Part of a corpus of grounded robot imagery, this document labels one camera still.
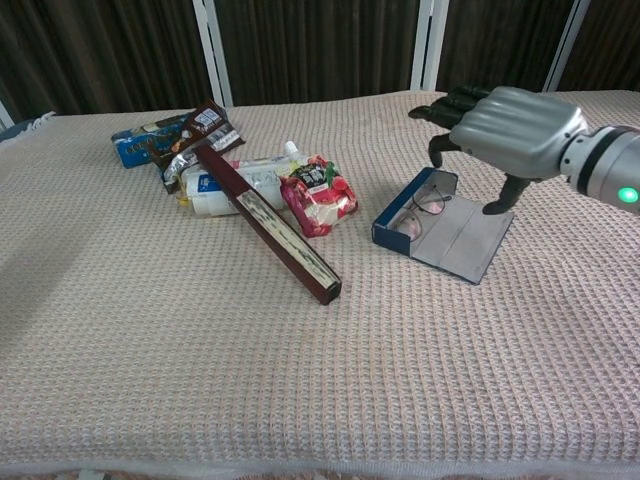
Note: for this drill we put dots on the beige waffle weave cloth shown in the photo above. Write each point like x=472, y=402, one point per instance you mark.
x=300, y=375

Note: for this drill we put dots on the teal table pad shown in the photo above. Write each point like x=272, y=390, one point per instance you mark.
x=10, y=134

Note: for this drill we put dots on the red drink pouch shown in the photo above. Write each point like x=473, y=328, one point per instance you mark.
x=320, y=200

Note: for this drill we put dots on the blue glasses case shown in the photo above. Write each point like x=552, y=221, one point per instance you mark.
x=450, y=250

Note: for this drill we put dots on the dark brown curtain panel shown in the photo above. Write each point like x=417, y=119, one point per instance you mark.
x=100, y=55
x=610, y=45
x=320, y=50
x=500, y=45

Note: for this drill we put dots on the thin-framed eyeglasses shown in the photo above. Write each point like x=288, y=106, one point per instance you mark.
x=430, y=202

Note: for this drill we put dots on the blue cookie box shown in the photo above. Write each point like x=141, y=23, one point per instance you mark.
x=132, y=150

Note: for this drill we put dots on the silver aluminum extrusion post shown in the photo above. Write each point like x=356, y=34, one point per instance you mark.
x=425, y=50
x=215, y=60
x=565, y=50
x=4, y=114

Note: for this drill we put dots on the white plastic tissue pack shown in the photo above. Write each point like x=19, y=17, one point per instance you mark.
x=205, y=187

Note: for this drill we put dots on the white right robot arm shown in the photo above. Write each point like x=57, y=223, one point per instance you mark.
x=610, y=165

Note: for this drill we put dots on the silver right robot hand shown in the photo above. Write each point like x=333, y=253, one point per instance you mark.
x=520, y=130

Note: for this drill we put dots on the brown chocolate snack bag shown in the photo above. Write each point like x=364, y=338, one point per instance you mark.
x=200, y=130

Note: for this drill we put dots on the long dark red box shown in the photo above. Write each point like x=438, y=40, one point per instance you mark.
x=280, y=235

